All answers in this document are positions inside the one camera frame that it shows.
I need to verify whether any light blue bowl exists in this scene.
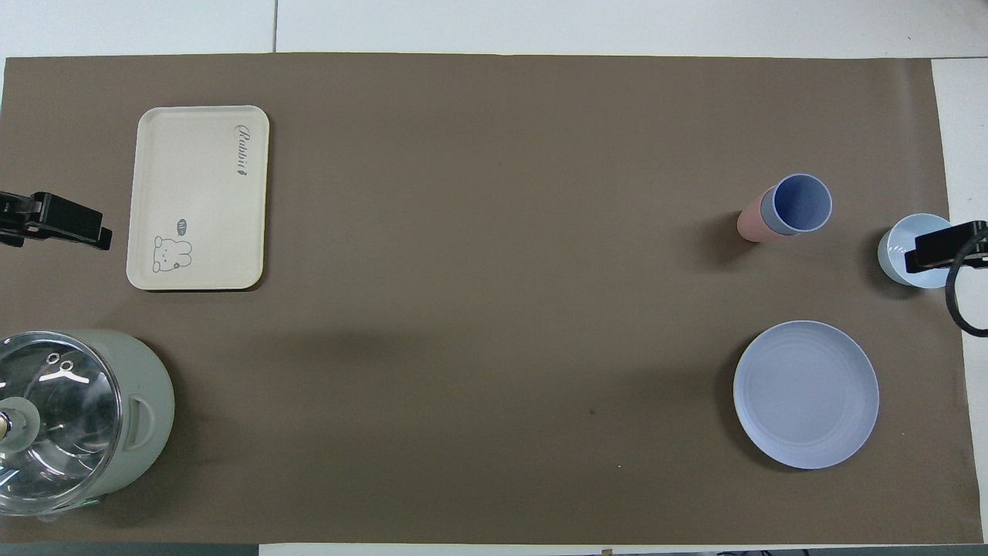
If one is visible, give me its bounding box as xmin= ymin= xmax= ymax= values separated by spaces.
xmin=877 ymin=213 xmax=966 ymax=290

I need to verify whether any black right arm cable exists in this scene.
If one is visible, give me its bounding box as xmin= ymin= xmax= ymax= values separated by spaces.
xmin=946 ymin=236 xmax=988 ymax=338

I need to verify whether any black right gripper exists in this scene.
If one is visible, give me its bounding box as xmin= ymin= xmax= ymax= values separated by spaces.
xmin=905 ymin=220 xmax=988 ymax=273

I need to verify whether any periwinkle blue cup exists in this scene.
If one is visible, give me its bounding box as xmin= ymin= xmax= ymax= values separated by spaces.
xmin=760 ymin=174 xmax=834 ymax=236

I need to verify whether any cream rabbit print tray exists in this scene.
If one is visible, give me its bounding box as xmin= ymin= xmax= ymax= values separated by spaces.
xmin=126 ymin=105 xmax=270 ymax=292

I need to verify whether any glass pot lid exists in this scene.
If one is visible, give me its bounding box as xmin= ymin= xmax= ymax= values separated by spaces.
xmin=0 ymin=332 xmax=124 ymax=517

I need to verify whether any pink cup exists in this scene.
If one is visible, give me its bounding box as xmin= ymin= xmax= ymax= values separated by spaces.
xmin=736 ymin=187 xmax=796 ymax=244

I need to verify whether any periwinkle blue plate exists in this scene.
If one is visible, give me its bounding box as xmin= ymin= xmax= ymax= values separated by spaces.
xmin=733 ymin=320 xmax=880 ymax=470

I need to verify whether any brown table mat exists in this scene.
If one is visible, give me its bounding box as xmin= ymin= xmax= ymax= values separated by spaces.
xmin=0 ymin=53 xmax=985 ymax=545

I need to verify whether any pale green cooking pot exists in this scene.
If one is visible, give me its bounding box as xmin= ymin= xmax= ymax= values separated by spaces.
xmin=0 ymin=329 xmax=176 ymax=518

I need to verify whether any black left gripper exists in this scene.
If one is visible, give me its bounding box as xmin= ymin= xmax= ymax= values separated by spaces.
xmin=0 ymin=191 xmax=113 ymax=251

